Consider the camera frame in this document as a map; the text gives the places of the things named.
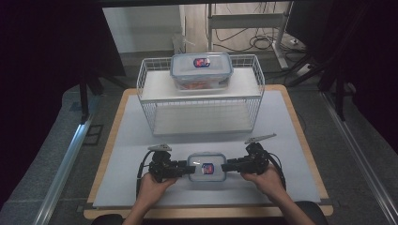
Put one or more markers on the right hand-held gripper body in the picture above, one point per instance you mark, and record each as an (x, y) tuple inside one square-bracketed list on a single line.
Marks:
[(258, 159)]

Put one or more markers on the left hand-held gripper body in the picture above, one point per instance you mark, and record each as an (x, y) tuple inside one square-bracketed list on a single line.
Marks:
[(161, 167)]

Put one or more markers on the small clear food container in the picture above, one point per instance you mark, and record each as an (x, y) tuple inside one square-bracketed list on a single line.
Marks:
[(200, 159)]

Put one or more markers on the large clear food container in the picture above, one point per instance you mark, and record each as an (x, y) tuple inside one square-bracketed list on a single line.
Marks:
[(187, 67)]

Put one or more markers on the person's left hand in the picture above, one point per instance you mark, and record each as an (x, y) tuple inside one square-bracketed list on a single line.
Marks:
[(153, 190)]

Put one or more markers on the person's right hand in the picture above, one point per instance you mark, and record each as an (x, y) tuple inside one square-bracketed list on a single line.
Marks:
[(269, 182)]

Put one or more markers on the white power strip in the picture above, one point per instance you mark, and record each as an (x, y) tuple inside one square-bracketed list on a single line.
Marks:
[(304, 70)]

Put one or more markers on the black stand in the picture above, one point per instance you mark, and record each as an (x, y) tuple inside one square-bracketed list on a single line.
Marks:
[(84, 100), (339, 93)]

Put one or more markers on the clear plastic bag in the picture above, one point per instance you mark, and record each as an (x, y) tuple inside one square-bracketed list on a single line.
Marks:
[(181, 43)]

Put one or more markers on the aluminium rail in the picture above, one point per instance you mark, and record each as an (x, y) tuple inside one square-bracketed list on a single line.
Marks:
[(359, 159), (62, 172)]

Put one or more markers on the white metal desk frame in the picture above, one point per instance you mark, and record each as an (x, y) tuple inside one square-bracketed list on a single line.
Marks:
[(244, 21)]

